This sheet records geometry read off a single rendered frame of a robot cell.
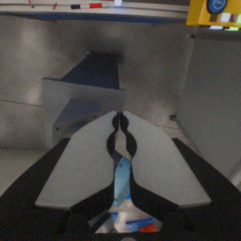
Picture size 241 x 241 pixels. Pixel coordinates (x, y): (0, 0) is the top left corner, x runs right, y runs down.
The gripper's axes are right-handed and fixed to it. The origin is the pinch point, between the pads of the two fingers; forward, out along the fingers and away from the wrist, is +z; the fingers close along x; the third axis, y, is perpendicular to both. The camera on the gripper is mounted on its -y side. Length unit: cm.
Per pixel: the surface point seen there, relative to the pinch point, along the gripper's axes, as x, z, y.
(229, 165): 69, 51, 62
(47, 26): -59, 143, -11
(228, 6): 28.7, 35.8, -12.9
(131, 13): 5, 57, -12
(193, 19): 21.8, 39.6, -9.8
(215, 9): 24.9, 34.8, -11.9
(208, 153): 69, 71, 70
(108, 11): -3, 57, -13
